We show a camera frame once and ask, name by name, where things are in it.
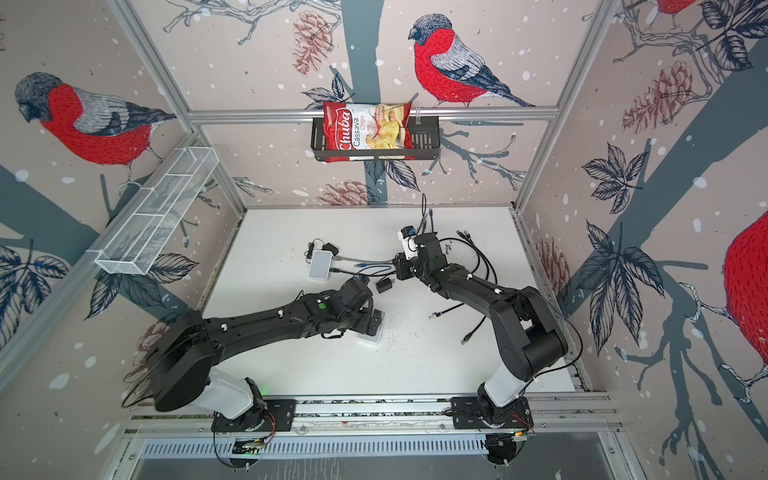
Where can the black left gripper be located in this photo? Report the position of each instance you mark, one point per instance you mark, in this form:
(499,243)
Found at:
(367,325)

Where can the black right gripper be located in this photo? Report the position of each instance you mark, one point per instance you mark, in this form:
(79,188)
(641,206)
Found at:
(401,266)

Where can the black power adapter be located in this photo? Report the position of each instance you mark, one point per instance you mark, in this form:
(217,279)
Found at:
(384,284)

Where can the black adapter with cord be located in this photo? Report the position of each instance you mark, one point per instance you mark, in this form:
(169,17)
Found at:
(320,245)

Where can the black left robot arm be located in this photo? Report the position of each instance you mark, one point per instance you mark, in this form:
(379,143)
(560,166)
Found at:
(182,365)

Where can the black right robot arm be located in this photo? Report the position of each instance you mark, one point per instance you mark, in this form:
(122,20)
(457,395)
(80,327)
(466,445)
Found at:
(527,335)

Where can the red cassava chips bag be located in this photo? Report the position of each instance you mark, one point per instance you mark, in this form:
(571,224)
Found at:
(350,128)

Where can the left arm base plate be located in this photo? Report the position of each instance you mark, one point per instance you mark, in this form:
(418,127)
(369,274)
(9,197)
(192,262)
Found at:
(271,415)

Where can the black wire wall basket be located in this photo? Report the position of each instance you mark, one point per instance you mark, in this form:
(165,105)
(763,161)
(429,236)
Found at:
(425,136)

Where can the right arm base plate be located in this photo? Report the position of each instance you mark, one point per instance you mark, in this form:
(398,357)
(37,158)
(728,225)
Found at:
(492,413)

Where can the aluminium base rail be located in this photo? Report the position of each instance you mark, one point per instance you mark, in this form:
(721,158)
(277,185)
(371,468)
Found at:
(538,413)

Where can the white mesh wall shelf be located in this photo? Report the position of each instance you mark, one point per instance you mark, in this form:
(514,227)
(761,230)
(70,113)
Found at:
(159,207)

